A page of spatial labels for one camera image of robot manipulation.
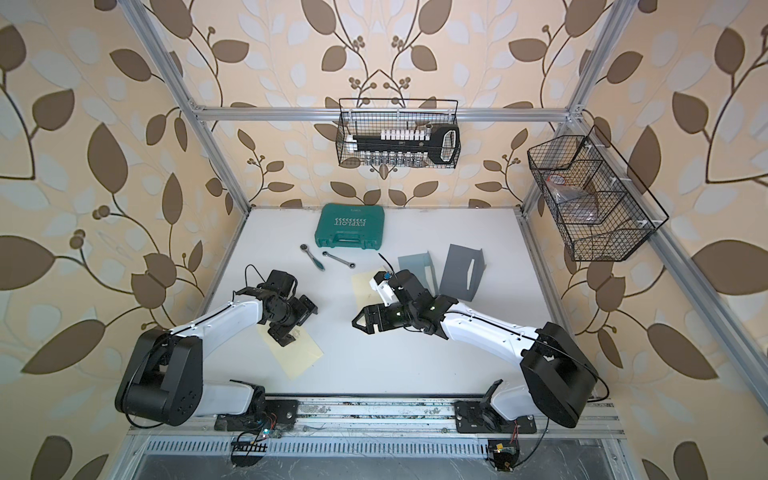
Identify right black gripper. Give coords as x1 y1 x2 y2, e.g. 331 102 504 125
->
352 302 418 333

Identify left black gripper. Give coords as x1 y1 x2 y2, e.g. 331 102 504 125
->
269 293 320 344

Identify yellow envelope green seal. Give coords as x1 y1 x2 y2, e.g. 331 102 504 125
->
351 270 382 310

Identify yellow envelope red seal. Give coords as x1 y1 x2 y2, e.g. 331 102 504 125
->
257 325 323 380

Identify light blue envelope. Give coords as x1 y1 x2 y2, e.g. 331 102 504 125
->
398 252 439 296

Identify dark grey envelope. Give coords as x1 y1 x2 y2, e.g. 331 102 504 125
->
439 244 486 301

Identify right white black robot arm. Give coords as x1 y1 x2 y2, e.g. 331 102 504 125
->
352 270 599 432

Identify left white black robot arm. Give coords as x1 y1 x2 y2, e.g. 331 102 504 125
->
114 270 318 429

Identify silver combination wrench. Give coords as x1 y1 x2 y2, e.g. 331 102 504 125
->
322 251 356 269

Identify green tool case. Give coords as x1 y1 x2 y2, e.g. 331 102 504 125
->
314 204 385 250

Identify black socket set holder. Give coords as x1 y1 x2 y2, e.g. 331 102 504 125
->
337 124 461 168

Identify clear plastic bag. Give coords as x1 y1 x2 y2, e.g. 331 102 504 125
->
546 175 599 224

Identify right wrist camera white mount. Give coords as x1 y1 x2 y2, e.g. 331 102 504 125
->
369 271 399 306

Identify ratchet wrench green handle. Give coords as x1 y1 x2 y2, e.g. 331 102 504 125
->
300 244 325 271

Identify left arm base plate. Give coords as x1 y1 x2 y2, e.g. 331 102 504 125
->
214 387 299 432

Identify aluminium rail front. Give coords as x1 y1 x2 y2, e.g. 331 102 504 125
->
127 394 626 439

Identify left electronics board with wires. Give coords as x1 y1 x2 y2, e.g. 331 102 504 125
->
229 418 277 468

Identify electronics board with wires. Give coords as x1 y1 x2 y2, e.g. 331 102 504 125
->
486 433 520 472
229 418 277 468

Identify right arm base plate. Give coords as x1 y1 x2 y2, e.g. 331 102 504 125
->
453 379 537 435

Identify black wire basket back wall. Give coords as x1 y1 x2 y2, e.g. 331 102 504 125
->
335 97 461 168

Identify black wire basket wall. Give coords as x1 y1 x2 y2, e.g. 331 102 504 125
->
527 126 669 262
335 97 461 168

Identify right electronics board with wires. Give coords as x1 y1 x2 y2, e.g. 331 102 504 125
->
486 433 520 472

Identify black wire basket right wall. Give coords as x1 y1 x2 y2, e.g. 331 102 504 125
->
527 126 669 262

